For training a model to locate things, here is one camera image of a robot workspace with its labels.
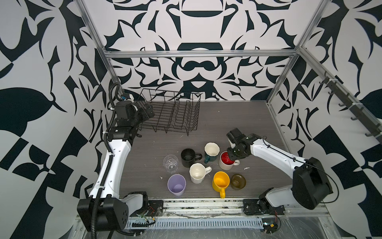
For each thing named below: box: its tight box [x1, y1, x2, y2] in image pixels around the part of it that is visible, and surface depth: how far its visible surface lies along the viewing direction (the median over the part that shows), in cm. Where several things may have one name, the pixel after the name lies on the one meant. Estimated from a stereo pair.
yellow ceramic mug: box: [211, 170, 231, 200], surface depth 77 cm
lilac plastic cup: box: [167, 174, 187, 197], surface depth 73 cm
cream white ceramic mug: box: [189, 162, 213, 185], surface depth 79 cm
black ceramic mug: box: [181, 148, 203, 168], surface depth 87 cm
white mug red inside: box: [218, 150, 241, 171], surface depth 85 cm
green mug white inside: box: [203, 141, 221, 164], surface depth 87 cm
